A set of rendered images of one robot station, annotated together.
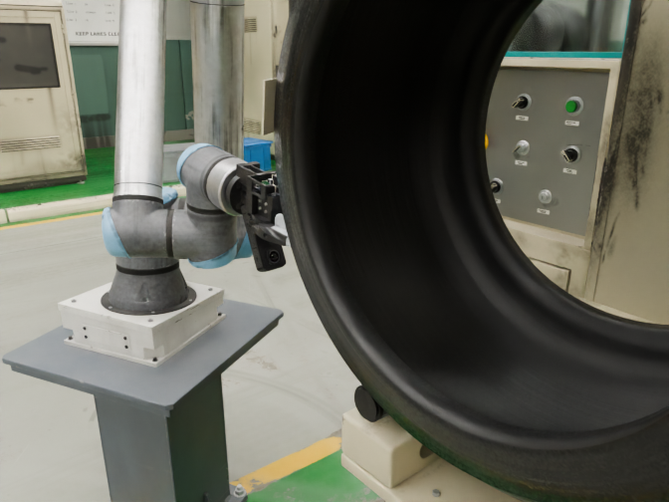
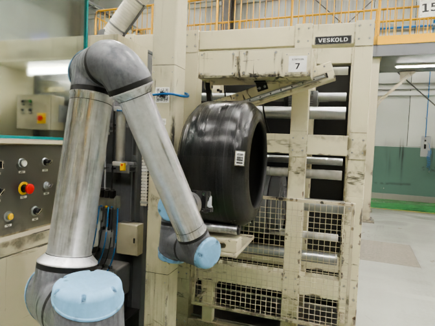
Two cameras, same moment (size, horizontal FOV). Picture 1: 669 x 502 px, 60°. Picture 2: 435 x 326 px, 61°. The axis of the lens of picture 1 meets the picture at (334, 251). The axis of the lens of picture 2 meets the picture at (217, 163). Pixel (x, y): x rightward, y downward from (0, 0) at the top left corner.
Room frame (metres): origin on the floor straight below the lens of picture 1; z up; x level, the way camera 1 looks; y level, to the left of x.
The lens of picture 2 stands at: (1.54, 1.28, 1.28)
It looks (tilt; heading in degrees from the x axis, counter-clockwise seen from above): 3 degrees down; 237
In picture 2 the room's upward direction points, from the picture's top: 2 degrees clockwise
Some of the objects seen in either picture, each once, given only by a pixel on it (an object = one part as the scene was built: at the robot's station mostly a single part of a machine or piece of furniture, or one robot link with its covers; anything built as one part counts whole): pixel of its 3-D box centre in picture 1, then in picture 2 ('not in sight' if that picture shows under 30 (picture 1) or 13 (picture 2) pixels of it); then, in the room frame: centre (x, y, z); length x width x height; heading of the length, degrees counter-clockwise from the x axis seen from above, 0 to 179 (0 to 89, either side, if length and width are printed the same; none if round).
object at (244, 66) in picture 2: not in sight; (257, 68); (0.27, -0.35, 1.71); 0.61 x 0.25 x 0.15; 129
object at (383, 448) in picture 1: (460, 396); (201, 239); (0.68, -0.17, 0.84); 0.36 x 0.09 x 0.06; 129
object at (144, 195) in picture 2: not in sight; (147, 158); (0.83, -0.49, 1.19); 0.05 x 0.04 x 0.48; 39
